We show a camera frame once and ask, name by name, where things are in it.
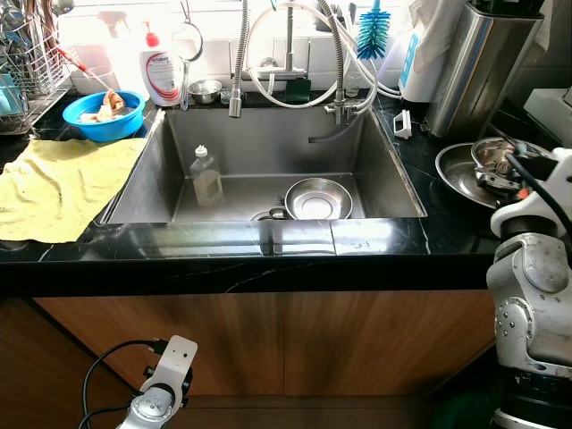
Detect white appliance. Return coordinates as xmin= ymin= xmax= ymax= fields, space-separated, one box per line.
xmin=524 ymin=88 xmax=572 ymax=146

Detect steel plate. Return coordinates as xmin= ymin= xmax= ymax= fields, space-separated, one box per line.
xmin=435 ymin=141 xmax=539 ymax=211

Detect steel knife block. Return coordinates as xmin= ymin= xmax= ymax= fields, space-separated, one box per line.
xmin=425 ymin=0 xmax=544 ymax=139

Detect wooden cabinet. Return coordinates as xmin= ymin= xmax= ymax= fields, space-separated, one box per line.
xmin=0 ymin=290 xmax=498 ymax=400

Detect small white clip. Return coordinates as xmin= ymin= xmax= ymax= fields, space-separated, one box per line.
xmin=393 ymin=109 xmax=414 ymax=141

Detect white jug blue label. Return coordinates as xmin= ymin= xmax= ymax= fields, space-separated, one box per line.
xmin=399 ymin=0 xmax=467 ymax=103

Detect metal sink drain strainer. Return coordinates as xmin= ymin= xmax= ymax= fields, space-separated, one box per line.
xmin=252 ymin=207 xmax=289 ymax=223

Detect clear plastic bottle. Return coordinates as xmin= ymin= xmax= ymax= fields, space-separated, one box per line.
xmin=189 ymin=145 xmax=224 ymax=209

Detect blue bottle brush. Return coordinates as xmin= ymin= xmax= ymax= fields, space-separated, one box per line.
xmin=357 ymin=0 xmax=392 ymax=61

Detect wide steel bowl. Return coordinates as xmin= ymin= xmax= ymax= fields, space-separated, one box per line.
xmin=284 ymin=178 xmax=354 ymax=222

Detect yellow cloth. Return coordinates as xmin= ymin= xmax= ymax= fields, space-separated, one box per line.
xmin=0 ymin=137 xmax=147 ymax=244

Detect green sponge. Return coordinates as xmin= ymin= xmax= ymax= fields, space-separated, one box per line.
xmin=286 ymin=78 xmax=313 ymax=105

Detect stainless steel sink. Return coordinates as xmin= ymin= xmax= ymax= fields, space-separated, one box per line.
xmin=100 ymin=105 xmax=428 ymax=225

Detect blue plastic bowl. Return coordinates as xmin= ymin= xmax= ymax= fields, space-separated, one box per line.
xmin=63 ymin=90 xmax=147 ymax=143

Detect small steel bowl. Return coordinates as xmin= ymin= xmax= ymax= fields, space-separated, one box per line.
xmin=188 ymin=80 xmax=224 ymax=105

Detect white dish soap bottle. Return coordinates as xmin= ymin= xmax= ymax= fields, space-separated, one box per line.
xmin=139 ymin=22 xmax=187 ymax=109

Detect chrome pull-down faucet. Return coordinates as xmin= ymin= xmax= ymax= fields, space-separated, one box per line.
xmin=228 ymin=0 xmax=381 ymax=127

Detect metal dish rack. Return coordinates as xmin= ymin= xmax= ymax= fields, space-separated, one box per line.
xmin=0 ymin=0 xmax=74 ymax=136

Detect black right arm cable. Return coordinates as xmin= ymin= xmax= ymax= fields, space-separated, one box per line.
xmin=496 ymin=134 xmax=572 ymax=226

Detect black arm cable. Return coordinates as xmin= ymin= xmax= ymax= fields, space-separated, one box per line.
xmin=496 ymin=134 xmax=572 ymax=226
xmin=79 ymin=338 xmax=171 ymax=429

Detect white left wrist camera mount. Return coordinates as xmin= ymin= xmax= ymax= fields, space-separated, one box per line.
xmin=143 ymin=336 xmax=199 ymax=395

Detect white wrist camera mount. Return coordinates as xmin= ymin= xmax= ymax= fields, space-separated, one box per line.
xmin=143 ymin=336 xmax=199 ymax=395
xmin=490 ymin=147 xmax=572 ymax=239

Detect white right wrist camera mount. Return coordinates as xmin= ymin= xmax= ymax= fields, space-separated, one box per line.
xmin=490 ymin=147 xmax=572 ymax=239

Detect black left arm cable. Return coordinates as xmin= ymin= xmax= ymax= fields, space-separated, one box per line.
xmin=79 ymin=338 xmax=171 ymax=429

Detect white hose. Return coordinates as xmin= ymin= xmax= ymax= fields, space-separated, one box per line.
xmin=246 ymin=0 xmax=403 ymax=100

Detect red-handled brush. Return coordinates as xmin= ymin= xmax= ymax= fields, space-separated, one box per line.
xmin=54 ymin=45 xmax=117 ymax=96

